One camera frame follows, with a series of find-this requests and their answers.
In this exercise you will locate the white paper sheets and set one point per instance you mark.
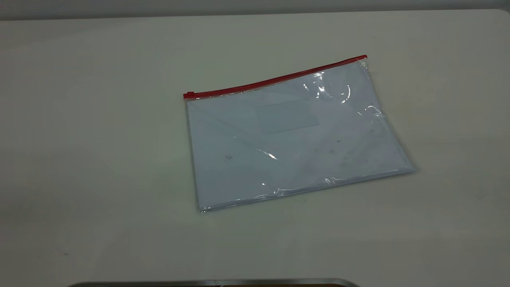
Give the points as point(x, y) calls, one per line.
point(287, 151)

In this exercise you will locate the clear plastic zip bag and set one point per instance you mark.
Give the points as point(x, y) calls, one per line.
point(295, 139)

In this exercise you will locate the red zipper slider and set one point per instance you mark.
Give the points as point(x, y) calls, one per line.
point(188, 95)

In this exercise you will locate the grey metal rim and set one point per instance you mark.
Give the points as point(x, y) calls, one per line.
point(215, 283)

